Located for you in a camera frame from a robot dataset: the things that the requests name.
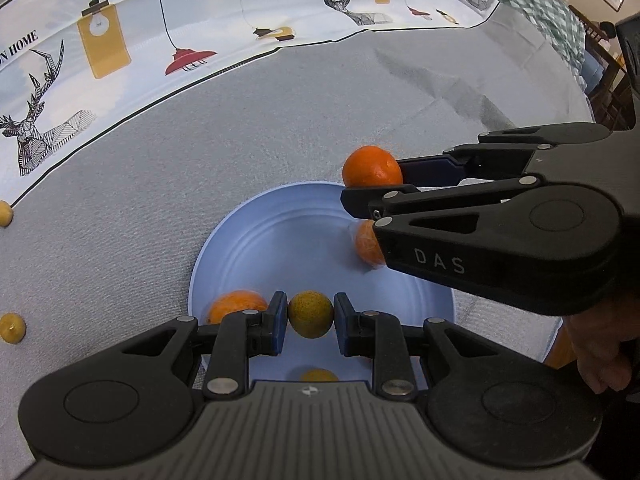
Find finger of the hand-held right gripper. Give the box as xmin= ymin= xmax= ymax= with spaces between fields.
xmin=397 ymin=122 xmax=612 ymax=187
xmin=341 ymin=176 xmax=543 ymax=296

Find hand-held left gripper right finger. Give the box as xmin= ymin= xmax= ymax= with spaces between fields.
xmin=334 ymin=292 xmax=516 ymax=401

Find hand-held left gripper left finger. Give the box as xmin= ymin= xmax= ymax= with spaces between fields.
xmin=100 ymin=291 xmax=289 ymax=401

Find plastic-wrapped orange mandarin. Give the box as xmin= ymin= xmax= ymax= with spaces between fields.
xmin=348 ymin=219 xmax=388 ymax=268

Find blue round plate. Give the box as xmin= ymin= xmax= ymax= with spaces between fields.
xmin=188 ymin=181 xmax=456 ymax=391

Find person's right hand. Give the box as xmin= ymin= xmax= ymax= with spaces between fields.
xmin=567 ymin=285 xmax=640 ymax=395

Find dark wooden chair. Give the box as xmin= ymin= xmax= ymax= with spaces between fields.
xmin=570 ymin=5 xmax=633 ymax=131

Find blue fabric object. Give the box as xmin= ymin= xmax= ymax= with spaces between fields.
xmin=580 ymin=50 xmax=608 ymax=96

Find green checkered cloth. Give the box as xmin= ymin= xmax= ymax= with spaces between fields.
xmin=452 ymin=0 xmax=587 ymax=78

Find white deer printed cloth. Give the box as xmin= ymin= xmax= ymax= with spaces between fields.
xmin=0 ymin=0 xmax=501 ymax=208

